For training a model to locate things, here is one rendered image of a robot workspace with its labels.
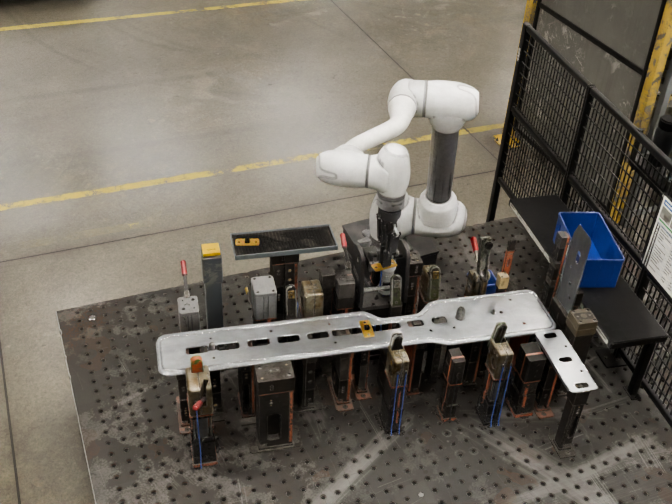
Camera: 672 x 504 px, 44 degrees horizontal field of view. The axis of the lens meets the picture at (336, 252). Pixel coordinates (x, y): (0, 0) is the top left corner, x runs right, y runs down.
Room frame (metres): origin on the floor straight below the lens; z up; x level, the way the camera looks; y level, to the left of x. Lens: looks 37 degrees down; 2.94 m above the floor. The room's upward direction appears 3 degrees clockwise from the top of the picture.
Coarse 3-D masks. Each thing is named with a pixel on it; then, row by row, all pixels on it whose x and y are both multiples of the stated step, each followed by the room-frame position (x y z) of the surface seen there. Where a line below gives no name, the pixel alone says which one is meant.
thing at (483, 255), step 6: (480, 240) 2.42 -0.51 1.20; (486, 240) 2.42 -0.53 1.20; (480, 246) 2.41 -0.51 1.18; (486, 246) 2.38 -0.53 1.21; (492, 246) 2.39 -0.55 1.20; (480, 252) 2.40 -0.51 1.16; (486, 252) 2.42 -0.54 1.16; (480, 258) 2.40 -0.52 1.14; (486, 258) 2.41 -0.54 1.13; (480, 264) 2.39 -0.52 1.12; (486, 264) 2.40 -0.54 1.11; (480, 270) 2.39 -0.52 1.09; (486, 270) 2.40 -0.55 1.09; (486, 276) 2.39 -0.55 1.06
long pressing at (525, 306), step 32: (288, 320) 2.16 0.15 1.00; (320, 320) 2.18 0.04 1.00; (352, 320) 2.18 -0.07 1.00; (384, 320) 2.19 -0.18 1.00; (416, 320) 2.21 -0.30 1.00; (448, 320) 2.21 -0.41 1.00; (480, 320) 2.22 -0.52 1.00; (512, 320) 2.23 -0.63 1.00; (544, 320) 2.24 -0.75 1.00; (160, 352) 1.98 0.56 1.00; (224, 352) 1.99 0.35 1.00; (256, 352) 2.00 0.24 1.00; (288, 352) 2.01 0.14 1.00; (320, 352) 2.02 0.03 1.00; (352, 352) 2.04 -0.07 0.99
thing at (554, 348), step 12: (540, 336) 2.16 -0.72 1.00; (564, 336) 2.16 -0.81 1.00; (552, 348) 2.10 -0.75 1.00; (564, 348) 2.10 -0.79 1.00; (552, 360) 2.04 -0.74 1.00; (576, 360) 2.05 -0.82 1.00; (564, 372) 1.99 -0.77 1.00; (576, 372) 1.99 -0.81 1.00; (588, 372) 1.99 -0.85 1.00; (564, 384) 1.94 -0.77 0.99; (588, 384) 1.94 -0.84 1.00
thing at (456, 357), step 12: (456, 348) 2.08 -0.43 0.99; (456, 360) 2.03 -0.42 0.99; (444, 372) 2.07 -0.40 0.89; (456, 372) 2.02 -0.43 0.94; (444, 384) 2.07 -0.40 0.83; (456, 384) 2.02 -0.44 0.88; (444, 396) 2.05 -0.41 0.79; (456, 396) 2.03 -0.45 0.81; (444, 408) 2.03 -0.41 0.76; (444, 420) 2.01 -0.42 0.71; (456, 420) 2.02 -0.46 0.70
